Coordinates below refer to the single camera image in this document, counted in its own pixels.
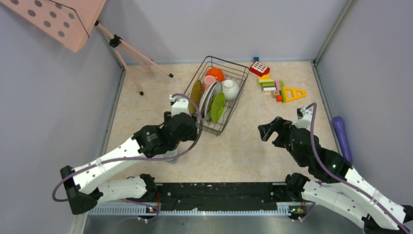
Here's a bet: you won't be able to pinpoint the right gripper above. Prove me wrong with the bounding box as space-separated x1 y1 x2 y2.
258 116 306 167

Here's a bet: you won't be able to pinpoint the white plate green red rim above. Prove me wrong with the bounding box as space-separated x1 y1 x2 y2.
199 81 218 116

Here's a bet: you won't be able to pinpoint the woven bamboo tray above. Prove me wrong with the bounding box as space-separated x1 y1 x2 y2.
189 80 202 114

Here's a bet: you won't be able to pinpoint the small grey mug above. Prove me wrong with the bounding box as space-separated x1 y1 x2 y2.
162 155 177 164

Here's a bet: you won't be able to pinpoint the grey wire dish rack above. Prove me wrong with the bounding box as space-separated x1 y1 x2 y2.
184 56 250 136

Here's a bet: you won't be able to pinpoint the white plate red characters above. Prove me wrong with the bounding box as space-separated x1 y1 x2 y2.
204 81 223 122

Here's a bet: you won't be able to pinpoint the white cup pink handle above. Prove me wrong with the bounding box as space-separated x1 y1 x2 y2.
202 75 216 93

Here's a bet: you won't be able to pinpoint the white ceramic bowl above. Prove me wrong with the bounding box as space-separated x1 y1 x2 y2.
222 79 240 101

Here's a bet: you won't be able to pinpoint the orange bowl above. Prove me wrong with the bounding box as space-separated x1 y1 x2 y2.
206 67 225 82

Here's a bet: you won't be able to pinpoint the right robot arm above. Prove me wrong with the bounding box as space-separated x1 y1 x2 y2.
258 103 413 234

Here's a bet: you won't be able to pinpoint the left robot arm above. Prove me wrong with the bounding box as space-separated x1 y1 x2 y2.
52 94 202 215

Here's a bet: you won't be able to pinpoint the yellow toy triangle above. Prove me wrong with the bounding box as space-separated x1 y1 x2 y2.
282 87 307 103

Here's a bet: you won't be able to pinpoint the stack of coloured blocks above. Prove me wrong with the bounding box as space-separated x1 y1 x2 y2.
258 74 285 102

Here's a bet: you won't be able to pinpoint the red toy block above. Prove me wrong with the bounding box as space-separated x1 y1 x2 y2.
249 61 270 77

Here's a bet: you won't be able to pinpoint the pink tripod stand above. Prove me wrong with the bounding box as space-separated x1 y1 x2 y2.
94 20 174 96

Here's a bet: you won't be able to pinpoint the pink perforated board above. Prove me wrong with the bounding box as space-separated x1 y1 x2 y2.
1 0 106 53

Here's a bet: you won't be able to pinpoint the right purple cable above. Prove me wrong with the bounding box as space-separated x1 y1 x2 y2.
304 102 411 234

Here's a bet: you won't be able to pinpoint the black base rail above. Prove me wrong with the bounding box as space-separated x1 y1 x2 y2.
126 181 319 217

